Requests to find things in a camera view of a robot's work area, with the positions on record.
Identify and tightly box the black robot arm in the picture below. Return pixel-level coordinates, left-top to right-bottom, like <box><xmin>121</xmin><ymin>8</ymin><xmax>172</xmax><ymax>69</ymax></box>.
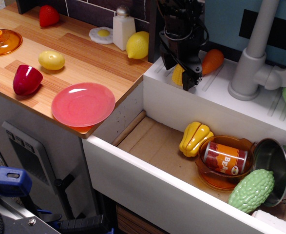
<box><xmin>156</xmin><ymin>0</ymin><xmax>209</xmax><ymax>91</ymax></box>

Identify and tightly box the green toy bitter melon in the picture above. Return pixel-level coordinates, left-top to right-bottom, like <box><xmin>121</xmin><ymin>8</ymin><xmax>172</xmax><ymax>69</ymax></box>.
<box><xmin>228</xmin><ymin>169</ymin><xmax>275</xmax><ymax>214</ymax></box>

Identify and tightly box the orange transparent pot lid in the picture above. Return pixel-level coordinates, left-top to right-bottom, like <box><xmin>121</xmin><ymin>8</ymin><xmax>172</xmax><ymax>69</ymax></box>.
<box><xmin>0</xmin><ymin>29</ymin><xmax>23</xmax><ymax>56</ymax></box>

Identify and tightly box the red beans can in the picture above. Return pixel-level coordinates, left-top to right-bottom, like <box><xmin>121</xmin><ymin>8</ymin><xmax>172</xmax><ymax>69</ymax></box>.
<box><xmin>203</xmin><ymin>141</ymin><xmax>248</xmax><ymax>176</ymax></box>

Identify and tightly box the blue clamp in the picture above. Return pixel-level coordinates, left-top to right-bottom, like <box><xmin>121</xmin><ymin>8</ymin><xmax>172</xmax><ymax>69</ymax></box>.
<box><xmin>0</xmin><ymin>166</ymin><xmax>32</xmax><ymax>197</ymax></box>

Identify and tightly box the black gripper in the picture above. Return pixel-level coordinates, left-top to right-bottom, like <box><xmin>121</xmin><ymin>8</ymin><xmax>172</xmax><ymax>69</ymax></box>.
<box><xmin>159</xmin><ymin>24</ymin><xmax>203</xmax><ymax>91</ymax></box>

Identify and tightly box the yellow toy corn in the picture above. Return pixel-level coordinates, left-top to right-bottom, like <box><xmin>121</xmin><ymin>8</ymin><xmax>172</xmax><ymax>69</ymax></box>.
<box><xmin>172</xmin><ymin>64</ymin><xmax>185</xmax><ymax>86</ymax></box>

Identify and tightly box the orange transparent pot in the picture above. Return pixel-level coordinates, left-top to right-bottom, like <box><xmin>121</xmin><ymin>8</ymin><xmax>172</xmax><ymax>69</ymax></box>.
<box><xmin>196</xmin><ymin>136</ymin><xmax>254</xmax><ymax>191</ymax></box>

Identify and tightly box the grey toy faucet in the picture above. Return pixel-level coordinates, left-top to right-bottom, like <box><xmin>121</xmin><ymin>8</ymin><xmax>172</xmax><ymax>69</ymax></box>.
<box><xmin>228</xmin><ymin>0</ymin><xmax>286</xmax><ymax>101</ymax></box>

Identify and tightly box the white salt shaker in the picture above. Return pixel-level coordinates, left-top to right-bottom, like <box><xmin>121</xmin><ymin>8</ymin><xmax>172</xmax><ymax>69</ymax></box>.
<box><xmin>113</xmin><ymin>5</ymin><xmax>136</xmax><ymax>51</ymax></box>

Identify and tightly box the white sponge block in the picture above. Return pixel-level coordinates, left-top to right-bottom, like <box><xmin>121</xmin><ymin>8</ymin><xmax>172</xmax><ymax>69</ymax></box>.
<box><xmin>251</xmin><ymin>210</ymin><xmax>286</xmax><ymax>234</ymax></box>

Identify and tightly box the white toy fried egg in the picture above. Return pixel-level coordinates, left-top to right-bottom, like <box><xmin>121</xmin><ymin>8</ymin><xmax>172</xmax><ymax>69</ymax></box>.
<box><xmin>89</xmin><ymin>27</ymin><xmax>113</xmax><ymax>44</ymax></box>

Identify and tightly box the yellow toy bell pepper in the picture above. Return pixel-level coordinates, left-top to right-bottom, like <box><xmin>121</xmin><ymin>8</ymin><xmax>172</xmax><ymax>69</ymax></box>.
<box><xmin>179</xmin><ymin>122</ymin><xmax>214</xmax><ymax>157</ymax></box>

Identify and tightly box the yellow toy lemon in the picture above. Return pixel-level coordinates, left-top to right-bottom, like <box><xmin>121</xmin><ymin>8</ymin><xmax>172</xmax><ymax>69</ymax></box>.
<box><xmin>126</xmin><ymin>31</ymin><xmax>149</xmax><ymax>59</ymax></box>

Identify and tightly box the pink plastic plate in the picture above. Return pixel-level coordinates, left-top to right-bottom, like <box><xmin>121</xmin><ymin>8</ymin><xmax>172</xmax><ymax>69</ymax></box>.
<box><xmin>51</xmin><ymin>82</ymin><xmax>115</xmax><ymax>127</ymax></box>

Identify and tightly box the red toy bell pepper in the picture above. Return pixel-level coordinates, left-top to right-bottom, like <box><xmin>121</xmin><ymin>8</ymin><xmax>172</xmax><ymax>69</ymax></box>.
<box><xmin>13</xmin><ymin>64</ymin><xmax>43</xmax><ymax>96</ymax></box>

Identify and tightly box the red toy strawberry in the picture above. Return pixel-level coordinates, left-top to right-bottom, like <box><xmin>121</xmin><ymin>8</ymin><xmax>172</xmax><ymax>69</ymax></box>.
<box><xmin>39</xmin><ymin>5</ymin><xmax>60</xmax><ymax>27</ymax></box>

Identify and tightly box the yellow toy potato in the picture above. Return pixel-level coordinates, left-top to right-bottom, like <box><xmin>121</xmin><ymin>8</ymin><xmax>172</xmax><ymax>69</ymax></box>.
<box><xmin>38</xmin><ymin>51</ymin><xmax>65</xmax><ymax>71</ymax></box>

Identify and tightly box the stainless steel pot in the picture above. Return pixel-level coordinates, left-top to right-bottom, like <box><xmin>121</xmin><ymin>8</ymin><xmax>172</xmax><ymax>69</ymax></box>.
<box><xmin>252</xmin><ymin>138</ymin><xmax>286</xmax><ymax>207</ymax></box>

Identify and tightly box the orange toy carrot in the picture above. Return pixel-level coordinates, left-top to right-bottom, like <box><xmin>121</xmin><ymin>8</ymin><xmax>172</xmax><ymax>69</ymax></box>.
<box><xmin>202</xmin><ymin>49</ymin><xmax>224</xmax><ymax>75</ymax></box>

